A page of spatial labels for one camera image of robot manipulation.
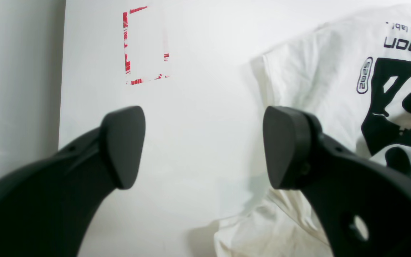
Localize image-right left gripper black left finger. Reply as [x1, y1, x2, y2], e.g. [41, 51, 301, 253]
[0, 106, 146, 257]

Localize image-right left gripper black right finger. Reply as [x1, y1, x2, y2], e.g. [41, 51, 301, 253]
[263, 107, 411, 257]

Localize white printed t-shirt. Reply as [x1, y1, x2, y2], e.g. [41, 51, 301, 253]
[214, 4, 411, 257]

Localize red tape rectangle marking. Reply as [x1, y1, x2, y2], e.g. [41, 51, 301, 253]
[123, 5, 170, 86]

